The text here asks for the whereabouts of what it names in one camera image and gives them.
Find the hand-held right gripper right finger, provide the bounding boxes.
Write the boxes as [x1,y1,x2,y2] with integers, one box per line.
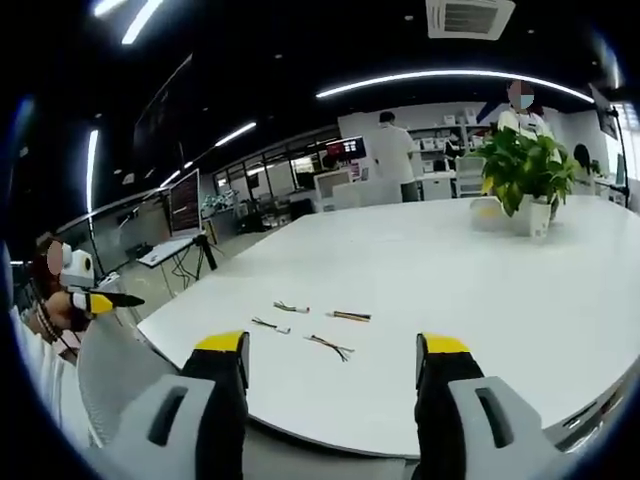
[409,332,576,480]

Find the person's left hand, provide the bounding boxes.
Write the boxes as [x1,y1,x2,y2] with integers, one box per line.
[43,292,89,334]

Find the JST connector multicolour wires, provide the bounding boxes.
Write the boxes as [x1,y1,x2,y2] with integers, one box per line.
[302,333,356,364]

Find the white plant pot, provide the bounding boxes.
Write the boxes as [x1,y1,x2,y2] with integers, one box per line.
[510,193,554,239]

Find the black tripod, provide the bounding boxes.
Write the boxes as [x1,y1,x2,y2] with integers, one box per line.
[191,232,220,282]

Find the white storage shelf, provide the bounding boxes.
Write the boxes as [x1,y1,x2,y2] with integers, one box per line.
[407,105,501,177]

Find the white yellow container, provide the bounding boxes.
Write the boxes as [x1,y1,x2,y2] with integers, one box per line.
[468,195,516,232]

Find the long ceiling light strip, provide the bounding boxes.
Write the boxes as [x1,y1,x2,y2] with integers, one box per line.
[315,69,597,105]

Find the JST connector yellow black wires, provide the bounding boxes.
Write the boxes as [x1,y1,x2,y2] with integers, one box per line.
[325,309,373,322]

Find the ceiling air conditioner vent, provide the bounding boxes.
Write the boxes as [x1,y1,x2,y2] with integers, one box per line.
[425,0,517,41]

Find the grey mesh chair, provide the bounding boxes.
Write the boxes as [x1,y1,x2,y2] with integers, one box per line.
[76,313,182,451]

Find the green potted plant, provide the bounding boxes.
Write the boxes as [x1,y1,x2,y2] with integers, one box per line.
[462,124,582,219]

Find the white counter cabinet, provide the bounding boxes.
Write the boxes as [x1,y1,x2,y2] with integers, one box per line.
[312,168,362,215]

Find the small white side table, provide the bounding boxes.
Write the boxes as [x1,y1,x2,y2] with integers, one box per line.
[136,236,202,302]

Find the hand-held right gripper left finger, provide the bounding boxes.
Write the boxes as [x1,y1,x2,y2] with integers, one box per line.
[97,329,251,480]

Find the red wall screen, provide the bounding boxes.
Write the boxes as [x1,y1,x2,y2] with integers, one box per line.
[324,135,367,164]

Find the black monitor on pole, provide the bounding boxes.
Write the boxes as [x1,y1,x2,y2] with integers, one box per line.
[586,82,621,142]

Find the white slatted chair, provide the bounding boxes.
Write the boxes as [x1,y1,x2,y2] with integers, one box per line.
[455,155,490,200]

